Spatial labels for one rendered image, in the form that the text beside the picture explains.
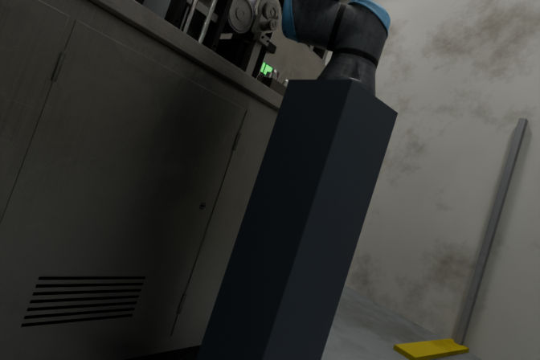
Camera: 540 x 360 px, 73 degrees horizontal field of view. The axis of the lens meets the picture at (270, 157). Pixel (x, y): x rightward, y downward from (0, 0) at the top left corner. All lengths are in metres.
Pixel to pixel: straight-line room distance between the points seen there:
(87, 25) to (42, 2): 0.08
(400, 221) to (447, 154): 0.63
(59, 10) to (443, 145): 2.78
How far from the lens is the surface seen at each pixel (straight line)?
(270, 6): 1.49
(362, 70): 0.90
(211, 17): 1.17
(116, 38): 0.85
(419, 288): 3.04
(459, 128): 3.14
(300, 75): 2.20
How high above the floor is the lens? 0.65
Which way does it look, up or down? 3 degrees up
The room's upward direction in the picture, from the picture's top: 18 degrees clockwise
